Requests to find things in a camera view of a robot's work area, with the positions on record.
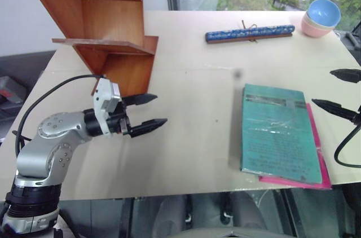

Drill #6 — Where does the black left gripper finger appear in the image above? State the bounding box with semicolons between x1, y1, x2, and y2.
123;93;158;107
130;118;169;138

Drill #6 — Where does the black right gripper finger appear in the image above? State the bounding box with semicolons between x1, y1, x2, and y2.
311;98;359;122
329;68;361;83

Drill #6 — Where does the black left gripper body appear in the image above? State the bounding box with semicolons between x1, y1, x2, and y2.
106;97;133;137

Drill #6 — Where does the pink book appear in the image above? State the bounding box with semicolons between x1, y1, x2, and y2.
258;103;332;191

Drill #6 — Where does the teal green book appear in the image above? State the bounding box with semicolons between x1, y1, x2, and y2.
240;83;323;185

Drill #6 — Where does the wooden shelf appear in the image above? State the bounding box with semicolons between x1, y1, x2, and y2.
19;0;167;97

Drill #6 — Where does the pink bowl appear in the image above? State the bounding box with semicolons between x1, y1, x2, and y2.
301;16;334;38

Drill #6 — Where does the light blue bowl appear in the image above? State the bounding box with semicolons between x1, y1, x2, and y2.
307;0;341;29

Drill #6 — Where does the blue patterned rolled scroll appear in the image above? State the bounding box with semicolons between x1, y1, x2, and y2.
205;19;296;44

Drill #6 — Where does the grey and red box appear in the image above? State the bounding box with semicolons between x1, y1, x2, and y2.
0;76;29;113

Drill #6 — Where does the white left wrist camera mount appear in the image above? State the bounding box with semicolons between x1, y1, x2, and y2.
92;77;122;135

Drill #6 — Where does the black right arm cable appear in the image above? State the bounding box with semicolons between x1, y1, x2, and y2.
334;125;361;169

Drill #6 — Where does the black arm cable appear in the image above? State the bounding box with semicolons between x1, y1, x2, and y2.
334;125;361;169
15;74;107;157

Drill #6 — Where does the black object with strap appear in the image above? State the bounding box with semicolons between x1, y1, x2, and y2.
344;20;361;51

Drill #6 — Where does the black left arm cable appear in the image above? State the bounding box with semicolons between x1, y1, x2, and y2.
15;74;107;157

